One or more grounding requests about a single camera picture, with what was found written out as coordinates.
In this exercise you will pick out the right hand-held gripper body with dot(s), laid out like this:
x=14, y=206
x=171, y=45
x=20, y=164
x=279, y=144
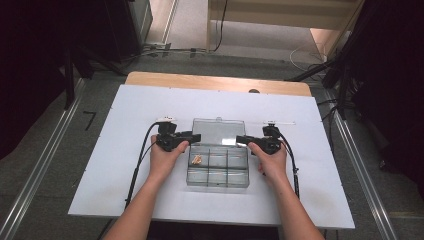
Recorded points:
x=270, y=143

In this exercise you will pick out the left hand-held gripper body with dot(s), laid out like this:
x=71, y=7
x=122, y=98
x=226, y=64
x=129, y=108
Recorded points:
x=166, y=138

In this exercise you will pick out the small gold metal parts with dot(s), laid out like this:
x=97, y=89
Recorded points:
x=196, y=160

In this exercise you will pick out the clear plastic compartment box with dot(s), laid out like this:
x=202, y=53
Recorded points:
x=218, y=166

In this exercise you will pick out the person's right hand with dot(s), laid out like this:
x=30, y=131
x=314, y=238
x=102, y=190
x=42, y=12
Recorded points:
x=271, y=165

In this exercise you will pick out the person's left hand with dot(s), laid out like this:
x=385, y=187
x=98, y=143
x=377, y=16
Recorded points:
x=161, y=161

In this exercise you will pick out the white board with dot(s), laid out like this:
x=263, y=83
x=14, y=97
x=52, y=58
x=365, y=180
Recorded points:
x=126, y=110

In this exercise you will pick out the wooden table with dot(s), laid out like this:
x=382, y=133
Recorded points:
x=200, y=81

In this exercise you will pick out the black metal stand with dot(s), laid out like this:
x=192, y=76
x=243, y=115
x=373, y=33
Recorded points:
x=69, y=86
x=341, y=96

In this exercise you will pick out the grey cabinet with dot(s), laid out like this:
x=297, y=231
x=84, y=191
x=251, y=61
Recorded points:
x=143, y=20

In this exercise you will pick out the black curtain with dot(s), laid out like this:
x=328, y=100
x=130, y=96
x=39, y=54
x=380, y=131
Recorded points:
x=33, y=66
x=393, y=83

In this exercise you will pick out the metal floor rail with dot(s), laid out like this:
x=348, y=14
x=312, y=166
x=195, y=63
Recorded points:
x=43, y=156
x=363, y=166

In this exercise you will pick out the light wooden shelf frame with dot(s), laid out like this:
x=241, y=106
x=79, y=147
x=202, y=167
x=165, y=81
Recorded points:
x=273, y=13

